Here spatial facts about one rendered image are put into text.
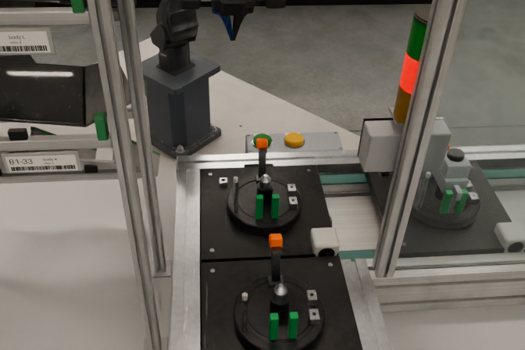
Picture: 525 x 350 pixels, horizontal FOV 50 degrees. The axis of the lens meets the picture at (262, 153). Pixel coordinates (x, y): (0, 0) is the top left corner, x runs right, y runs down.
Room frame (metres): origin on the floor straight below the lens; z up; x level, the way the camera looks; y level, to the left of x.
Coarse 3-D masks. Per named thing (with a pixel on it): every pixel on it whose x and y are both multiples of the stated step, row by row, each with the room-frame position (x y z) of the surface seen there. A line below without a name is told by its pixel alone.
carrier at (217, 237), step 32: (224, 192) 0.80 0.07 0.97; (256, 192) 0.79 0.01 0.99; (288, 192) 0.78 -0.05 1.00; (320, 192) 0.81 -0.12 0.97; (224, 224) 0.72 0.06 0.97; (256, 224) 0.70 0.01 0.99; (288, 224) 0.71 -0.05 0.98; (320, 224) 0.73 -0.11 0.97; (224, 256) 0.64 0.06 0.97; (256, 256) 0.65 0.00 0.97; (288, 256) 0.65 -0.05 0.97; (320, 256) 0.66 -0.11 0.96
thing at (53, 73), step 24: (0, 72) 0.59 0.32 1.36; (24, 72) 0.58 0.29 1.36; (48, 72) 0.58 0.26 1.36; (72, 72) 0.58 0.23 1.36; (96, 72) 0.61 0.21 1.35; (0, 96) 0.57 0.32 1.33; (24, 96) 0.57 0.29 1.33; (48, 96) 0.57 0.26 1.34; (72, 96) 0.57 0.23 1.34; (96, 96) 0.60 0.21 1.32; (0, 120) 0.56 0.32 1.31; (24, 120) 0.56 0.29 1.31; (48, 120) 0.56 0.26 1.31; (72, 120) 0.56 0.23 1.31
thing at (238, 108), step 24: (144, 48) 1.56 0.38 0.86; (216, 96) 1.31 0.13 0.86; (240, 96) 1.31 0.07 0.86; (264, 96) 1.32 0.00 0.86; (216, 120) 1.19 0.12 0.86; (240, 120) 1.20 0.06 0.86; (264, 120) 1.20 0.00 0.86; (288, 120) 1.20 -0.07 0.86; (312, 120) 1.21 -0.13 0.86; (216, 144) 1.10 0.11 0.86; (240, 144) 1.10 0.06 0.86
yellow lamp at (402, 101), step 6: (402, 90) 0.66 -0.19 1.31; (402, 96) 0.65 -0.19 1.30; (408, 96) 0.65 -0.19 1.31; (396, 102) 0.66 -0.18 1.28; (402, 102) 0.65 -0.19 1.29; (408, 102) 0.65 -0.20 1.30; (396, 108) 0.66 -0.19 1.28; (402, 108) 0.65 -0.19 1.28; (408, 108) 0.64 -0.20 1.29; (396, 114) 0.66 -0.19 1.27; (402, 114) 0.65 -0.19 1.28; (402, 120) 0.65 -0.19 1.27
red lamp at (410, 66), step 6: (408, 60) 0.66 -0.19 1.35; (414, 60) 0.65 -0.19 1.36; (408, 66) 0.65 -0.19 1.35; (414, 66) 0.65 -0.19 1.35; (402, 72) 0.66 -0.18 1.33; (408, 72) 0.65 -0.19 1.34; (414, 72) 0.65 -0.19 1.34; (402, 78) 0.66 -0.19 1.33; (408, 78) 0.65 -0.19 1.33; (414, 78) 0.65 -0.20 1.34; (402, 84) 0.66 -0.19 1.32; (408, 84) 0.65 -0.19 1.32; (408, 90) 0.65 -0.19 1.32
